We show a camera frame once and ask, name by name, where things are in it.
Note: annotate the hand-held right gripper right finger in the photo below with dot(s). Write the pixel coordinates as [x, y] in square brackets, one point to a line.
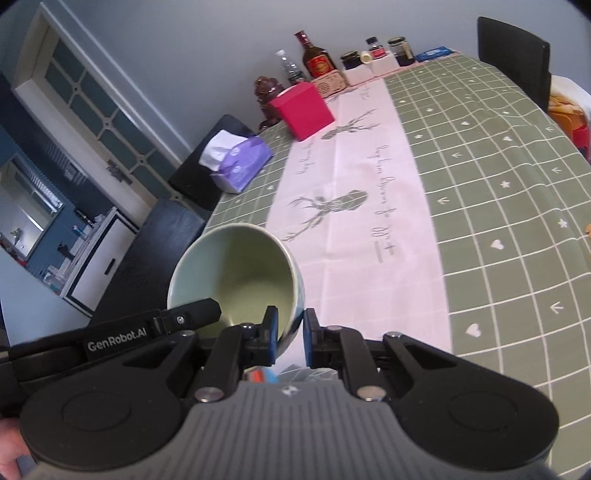
[310, 344]

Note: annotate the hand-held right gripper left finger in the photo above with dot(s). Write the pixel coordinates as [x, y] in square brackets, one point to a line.
[272, 334]

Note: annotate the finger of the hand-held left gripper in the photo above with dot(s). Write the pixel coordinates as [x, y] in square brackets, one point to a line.
[189, 316]

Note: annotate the clear patterned glass plate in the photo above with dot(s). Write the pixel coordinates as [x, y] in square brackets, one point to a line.
[304, 374]

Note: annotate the green ceramic bowl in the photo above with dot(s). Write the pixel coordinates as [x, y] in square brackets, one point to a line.
[231, 267]

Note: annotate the person's left hand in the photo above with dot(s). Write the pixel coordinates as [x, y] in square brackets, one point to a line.
[9, 443]

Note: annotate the black chair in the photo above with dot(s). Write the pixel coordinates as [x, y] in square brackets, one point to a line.
[143, 263]
[512, 60]
[198, 180]

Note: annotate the white kitchen cabinet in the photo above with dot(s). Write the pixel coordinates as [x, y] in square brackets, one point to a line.
[99, 263]

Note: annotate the white deer-print table runner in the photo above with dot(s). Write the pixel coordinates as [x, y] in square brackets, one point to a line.
[369, 207]

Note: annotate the purple tissue box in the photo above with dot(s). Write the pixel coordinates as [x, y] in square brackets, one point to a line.
[242, 161]

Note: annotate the red cube box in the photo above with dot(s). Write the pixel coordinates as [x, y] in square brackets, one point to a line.
[302, 110]

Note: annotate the glass-panel door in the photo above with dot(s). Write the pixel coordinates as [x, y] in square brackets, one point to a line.
[92, 92]

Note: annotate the green checked tablecloth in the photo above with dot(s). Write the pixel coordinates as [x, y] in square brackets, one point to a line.
[508, 184]

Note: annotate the clear plastic water bottle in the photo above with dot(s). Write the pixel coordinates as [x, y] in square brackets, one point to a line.
[290, 69]

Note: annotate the white box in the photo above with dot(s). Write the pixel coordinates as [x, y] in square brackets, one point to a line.
[360, 74]
[385, 65]

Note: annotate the amber liquor bottle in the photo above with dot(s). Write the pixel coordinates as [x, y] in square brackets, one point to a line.
[316, 62]

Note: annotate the black lidded jar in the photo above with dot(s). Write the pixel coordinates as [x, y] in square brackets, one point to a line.
[350, 61]

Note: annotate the cream tube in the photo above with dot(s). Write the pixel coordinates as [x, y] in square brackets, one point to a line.
[366, 56]

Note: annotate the small ink bottle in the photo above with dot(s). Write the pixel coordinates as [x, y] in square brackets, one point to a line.
[375, 50]

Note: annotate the dark glass jar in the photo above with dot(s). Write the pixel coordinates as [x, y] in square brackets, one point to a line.
[401, 53]

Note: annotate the blue packet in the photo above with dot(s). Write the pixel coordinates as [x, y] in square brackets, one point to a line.
[433, 54]

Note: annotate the orange and white bag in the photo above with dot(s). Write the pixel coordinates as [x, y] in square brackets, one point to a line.
[570, 115]

